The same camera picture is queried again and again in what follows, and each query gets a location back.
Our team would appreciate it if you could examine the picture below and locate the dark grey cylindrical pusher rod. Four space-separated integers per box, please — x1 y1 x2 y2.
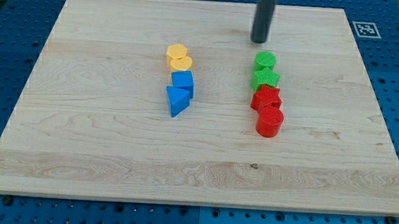
251 0 278 44

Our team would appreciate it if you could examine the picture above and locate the blue triangle block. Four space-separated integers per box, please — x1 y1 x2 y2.
166 86 190 117

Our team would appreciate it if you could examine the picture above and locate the green cylinder block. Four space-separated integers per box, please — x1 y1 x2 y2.
253 51 277 71

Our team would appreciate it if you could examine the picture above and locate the green star block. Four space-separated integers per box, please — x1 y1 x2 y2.
250 67 281 92

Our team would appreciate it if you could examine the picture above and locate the red star block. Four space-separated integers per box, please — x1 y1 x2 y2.
251 85 282 112

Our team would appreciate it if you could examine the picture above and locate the yellow cylinder block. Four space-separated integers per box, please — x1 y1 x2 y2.
169 56 193 71

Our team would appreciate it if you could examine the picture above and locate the white fiducial marker tag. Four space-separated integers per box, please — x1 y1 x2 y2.
353 21 381 39

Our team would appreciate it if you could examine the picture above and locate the yellow hexagon block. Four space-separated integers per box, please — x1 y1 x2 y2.
166 43 188 67

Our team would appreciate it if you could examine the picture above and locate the blue cube block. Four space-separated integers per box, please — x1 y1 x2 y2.
171 70 195 99

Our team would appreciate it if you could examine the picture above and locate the red cylinder block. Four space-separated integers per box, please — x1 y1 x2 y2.
256 106 285 138

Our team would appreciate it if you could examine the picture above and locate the light wooden board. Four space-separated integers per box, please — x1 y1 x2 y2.
0 0 399 216

